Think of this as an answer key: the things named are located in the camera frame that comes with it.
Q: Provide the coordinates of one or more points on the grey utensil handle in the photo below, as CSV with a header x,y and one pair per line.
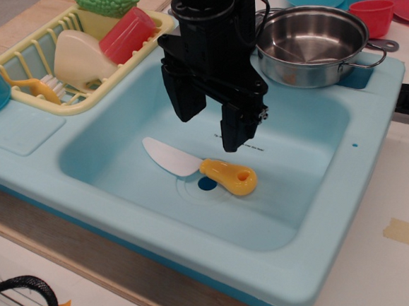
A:
x,y
387,45

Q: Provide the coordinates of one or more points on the white knife yellow handle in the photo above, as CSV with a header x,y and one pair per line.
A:
x,y
239,180

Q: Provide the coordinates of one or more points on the red plastic cup in rack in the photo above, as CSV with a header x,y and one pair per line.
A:
x,y
127,36

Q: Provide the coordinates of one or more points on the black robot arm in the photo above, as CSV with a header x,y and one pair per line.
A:
x,y
208,56

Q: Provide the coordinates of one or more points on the yellow dish brush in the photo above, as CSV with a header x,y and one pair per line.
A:
x,y
49,87

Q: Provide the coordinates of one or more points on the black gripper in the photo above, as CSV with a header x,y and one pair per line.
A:
x,y
208,55

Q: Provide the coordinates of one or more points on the yellow dish rack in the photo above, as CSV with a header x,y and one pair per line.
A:
x,y
33,57

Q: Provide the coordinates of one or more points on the red plastic cup right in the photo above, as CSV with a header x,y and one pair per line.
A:
x,y
376,14

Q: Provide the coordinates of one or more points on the stainless steel pot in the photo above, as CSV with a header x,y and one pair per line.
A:
x,y
312,46

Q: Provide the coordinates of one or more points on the light blue toy sink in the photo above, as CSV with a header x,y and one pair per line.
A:
x,y
313,156

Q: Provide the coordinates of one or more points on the green toy vegetable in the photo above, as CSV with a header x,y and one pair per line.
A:
x,y
108,8

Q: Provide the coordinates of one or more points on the cream plastic jug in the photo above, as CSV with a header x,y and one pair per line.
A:
x,y
78,60

